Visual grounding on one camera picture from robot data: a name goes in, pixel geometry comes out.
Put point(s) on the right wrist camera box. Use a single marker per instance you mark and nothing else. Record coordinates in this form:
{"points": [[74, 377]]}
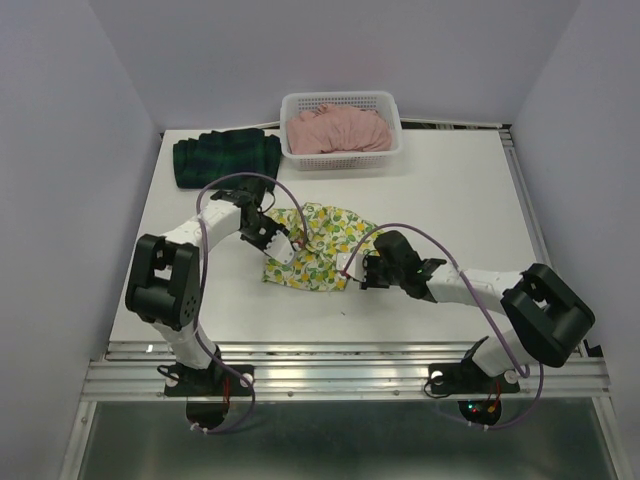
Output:
{"points": [[351, 268]]}

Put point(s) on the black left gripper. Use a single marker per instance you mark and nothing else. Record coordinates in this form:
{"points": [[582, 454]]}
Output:
{"points": [[274, 226]]}

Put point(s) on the pink skirt in basket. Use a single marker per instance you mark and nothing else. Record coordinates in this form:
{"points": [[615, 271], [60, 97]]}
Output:
{"points": [[334, 128]]}

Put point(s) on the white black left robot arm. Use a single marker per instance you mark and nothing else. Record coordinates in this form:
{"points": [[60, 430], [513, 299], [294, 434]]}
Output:
{"points": [[164, 286]]}

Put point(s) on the white plastic basket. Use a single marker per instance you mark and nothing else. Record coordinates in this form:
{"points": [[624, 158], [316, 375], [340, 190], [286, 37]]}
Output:
{"points": [[383, 103]]}

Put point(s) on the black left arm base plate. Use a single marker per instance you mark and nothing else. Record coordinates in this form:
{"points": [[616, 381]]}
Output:
{"points": [[208, 395]]}

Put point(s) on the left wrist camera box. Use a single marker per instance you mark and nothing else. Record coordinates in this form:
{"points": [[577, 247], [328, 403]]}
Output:
{"points": [[280, 249]]}

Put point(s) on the lemon print skirt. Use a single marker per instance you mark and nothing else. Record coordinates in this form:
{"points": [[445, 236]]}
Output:
{"points": [[330, 231]]}

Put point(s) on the green plaid folded skirt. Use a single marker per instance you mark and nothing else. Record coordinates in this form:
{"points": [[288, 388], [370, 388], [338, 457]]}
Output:
{"points": [[213, 155]]}

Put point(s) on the aluminium frame rail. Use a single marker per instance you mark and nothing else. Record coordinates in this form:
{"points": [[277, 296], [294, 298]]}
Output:
{"points": [[504, 130]]}

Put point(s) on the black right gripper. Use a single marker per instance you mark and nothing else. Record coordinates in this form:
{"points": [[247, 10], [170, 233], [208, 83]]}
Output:
{"points": [[368, 282]]}

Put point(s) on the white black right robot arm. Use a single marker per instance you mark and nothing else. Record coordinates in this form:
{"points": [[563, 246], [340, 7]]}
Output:
{"points": [[548, 319]]}

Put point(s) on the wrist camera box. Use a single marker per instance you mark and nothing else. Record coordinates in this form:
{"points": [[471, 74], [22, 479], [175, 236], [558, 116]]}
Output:
{"points": [[280, 249], [351, 268]]}

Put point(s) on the front aluminium rail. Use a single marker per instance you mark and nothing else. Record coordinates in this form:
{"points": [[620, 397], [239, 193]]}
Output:
{"points": [[282, 371]]}

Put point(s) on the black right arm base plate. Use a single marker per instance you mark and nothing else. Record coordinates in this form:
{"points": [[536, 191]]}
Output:
{"points": [[481, 395]]}

